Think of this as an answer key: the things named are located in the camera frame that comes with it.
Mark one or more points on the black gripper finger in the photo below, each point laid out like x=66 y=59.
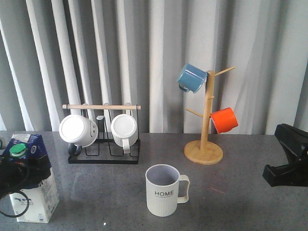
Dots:
x=293 y=141
x=40 y=169
x=293 y=174

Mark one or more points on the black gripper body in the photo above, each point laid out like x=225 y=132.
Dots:
x=14 y=173

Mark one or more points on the blue white milk carton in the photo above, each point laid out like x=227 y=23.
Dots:
x=31 y=205

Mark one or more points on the cream HOME mug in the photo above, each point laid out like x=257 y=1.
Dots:
x=162 y=189

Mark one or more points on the white smiley mug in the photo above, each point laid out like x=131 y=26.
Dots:
x=78 y=132

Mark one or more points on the orange enamel mug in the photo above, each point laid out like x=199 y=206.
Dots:
x=224 y=120

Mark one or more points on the wooden mug tree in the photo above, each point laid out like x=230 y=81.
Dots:
x=203 y=151

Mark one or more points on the white ribbed mug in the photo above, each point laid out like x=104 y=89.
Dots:
x=124 y=131

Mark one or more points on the grey white curtain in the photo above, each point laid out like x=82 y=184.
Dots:
x=131 y=52

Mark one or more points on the blue enamel mug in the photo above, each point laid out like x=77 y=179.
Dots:
x=191 y=78

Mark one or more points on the black wire mug rack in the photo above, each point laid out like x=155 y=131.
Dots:
x=104 y=150

